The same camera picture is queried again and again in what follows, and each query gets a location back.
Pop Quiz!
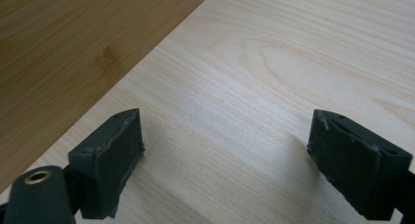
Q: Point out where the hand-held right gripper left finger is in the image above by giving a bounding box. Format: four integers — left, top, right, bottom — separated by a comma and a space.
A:
68, 108, 146, 220

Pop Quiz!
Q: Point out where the wooden box with glass lid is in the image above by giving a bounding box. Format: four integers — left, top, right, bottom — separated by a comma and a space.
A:
0, 0, 217, 194

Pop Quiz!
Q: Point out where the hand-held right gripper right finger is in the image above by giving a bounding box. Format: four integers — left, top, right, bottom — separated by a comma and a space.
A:
306, 109, 413, 221

